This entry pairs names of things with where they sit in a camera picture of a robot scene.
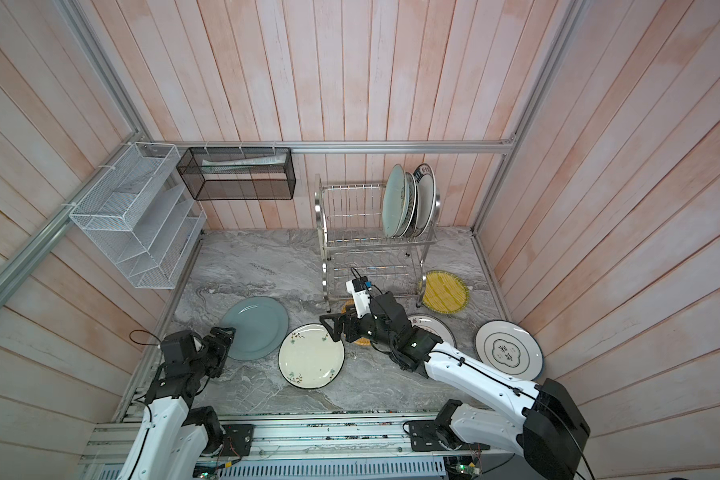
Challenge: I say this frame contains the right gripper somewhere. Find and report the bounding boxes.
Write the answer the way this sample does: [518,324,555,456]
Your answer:
[322,302,398,351]

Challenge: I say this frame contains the large teal plate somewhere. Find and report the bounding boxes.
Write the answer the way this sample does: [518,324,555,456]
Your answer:
[219,297,289,361]

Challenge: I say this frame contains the light green flower plate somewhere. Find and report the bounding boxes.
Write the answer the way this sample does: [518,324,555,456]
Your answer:
[382,164,408,237]

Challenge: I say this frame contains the small orange sunburst plate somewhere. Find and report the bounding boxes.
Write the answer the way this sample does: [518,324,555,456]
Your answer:
[395,172,418,238]

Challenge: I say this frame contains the white plate green lettered rim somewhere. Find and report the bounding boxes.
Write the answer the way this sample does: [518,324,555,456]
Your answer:
[413,163,437,237]

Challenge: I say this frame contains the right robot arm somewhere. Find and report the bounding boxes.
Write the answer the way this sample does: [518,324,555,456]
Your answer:
[319,313,591,479]

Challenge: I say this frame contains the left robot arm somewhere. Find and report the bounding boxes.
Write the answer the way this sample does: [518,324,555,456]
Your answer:
[119,327,235,479]

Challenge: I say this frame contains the stainless steel dish rack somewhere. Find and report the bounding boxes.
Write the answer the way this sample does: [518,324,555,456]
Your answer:
[314,176,437,310]

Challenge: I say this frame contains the orange woven pattern plate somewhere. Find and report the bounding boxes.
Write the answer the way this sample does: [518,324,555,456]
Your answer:
[341,300,371,347]

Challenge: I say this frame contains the cream floral plate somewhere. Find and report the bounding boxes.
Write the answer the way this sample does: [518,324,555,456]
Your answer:
[278,324,345,390]

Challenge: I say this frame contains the large orange sunburst plate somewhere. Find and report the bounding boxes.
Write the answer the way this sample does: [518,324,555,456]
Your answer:
[409,314,457,347]

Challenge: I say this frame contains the yellow woven pattern plate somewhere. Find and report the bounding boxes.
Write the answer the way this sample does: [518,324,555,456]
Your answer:
[422,270,470,315]

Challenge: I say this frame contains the white plate black cloud motif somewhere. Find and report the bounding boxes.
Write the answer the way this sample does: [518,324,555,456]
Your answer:
[475,320,544,381]

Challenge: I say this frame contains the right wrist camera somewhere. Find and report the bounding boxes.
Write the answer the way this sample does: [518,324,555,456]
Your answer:
[346,276,372,318]

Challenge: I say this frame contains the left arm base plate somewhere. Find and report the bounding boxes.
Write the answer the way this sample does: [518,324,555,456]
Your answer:
[220,424,255,458]

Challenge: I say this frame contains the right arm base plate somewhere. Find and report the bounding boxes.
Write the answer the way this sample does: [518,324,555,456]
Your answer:
[403,420,460,452]

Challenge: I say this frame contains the white wire mesh shelf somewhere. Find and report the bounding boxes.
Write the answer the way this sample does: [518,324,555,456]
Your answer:
[70,143,207,290]

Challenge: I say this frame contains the black wire mesh basket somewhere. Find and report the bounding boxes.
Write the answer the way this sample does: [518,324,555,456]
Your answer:
[177,146,297,201]

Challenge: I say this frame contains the aluminium frame rail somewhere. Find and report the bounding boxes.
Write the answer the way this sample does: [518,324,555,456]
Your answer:
[170,140,514,154]

